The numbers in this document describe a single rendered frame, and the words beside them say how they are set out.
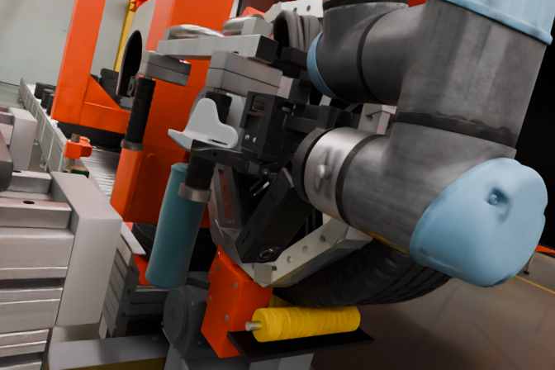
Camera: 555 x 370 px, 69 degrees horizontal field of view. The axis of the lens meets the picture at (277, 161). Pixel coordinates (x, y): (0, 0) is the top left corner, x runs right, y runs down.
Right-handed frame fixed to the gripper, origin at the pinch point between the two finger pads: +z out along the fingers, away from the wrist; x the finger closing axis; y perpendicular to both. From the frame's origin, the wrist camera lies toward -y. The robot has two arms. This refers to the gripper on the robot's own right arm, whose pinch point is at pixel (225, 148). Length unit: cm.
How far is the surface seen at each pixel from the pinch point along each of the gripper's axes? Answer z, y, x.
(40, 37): 1319, 68, -58
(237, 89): 2.6, 7.6, -1.3
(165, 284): 30.1, -33.7, -10.0
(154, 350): 60, -70, -25
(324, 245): -1.1, -12.1, -20.3
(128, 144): 37.4, -6.8, 1.2
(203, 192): 3.0, -6.6, 0.0
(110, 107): 253, -15, -42
